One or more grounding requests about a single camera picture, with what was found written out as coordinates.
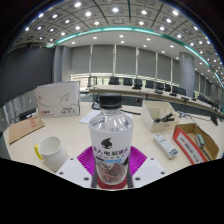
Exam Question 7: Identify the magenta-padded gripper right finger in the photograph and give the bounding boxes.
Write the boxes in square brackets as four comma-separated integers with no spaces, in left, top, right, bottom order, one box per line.
[127,145,168,189]

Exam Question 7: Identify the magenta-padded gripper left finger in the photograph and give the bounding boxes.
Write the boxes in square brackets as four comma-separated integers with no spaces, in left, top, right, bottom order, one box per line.
[55,145,98,189]

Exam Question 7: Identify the clear water bottle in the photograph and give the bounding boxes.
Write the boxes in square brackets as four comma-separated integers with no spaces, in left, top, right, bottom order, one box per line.
[88,93,135,186]

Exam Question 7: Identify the white remote control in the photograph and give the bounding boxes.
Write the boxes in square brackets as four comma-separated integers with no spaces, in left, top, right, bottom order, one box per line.
[153,133,180,160]

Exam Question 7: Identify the small open white box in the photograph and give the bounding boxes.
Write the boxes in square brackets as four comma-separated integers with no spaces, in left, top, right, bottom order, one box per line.
[140,99,181,133]

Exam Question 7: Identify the white paper sheet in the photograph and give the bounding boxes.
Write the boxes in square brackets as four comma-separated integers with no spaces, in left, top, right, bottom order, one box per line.
[78,109,134,125]

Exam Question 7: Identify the black tool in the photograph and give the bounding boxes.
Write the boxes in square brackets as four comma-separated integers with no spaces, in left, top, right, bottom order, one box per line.
[153,112,175,124]

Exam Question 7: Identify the open red and brown box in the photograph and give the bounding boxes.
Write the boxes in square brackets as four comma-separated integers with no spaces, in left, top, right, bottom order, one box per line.
[172,122,221,166]

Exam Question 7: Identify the black desk phone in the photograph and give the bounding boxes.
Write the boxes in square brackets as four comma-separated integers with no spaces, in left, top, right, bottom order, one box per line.
[91,93,143,111]

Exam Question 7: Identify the teal and grey eraser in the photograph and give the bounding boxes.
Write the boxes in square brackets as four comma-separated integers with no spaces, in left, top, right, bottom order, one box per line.
[194,133,206,150]

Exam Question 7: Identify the large white cardboard box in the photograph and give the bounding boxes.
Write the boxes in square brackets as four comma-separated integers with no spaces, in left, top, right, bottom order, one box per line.
[34,81,82,119]

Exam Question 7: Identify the flat brown cardboard sheet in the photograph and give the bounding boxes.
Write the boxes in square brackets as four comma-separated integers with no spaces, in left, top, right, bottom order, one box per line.
[8,116,46,145]

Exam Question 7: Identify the round ceiling lights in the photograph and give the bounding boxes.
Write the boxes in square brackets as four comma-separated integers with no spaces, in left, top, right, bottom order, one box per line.
[16,0,224,79]

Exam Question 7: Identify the white mug with yellow handle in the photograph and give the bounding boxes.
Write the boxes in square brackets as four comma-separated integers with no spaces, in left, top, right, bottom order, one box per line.
[34,135,70,173]

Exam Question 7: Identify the black device with cables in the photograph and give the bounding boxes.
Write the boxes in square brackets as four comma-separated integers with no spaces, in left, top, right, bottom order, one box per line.
[18,107,38,122]

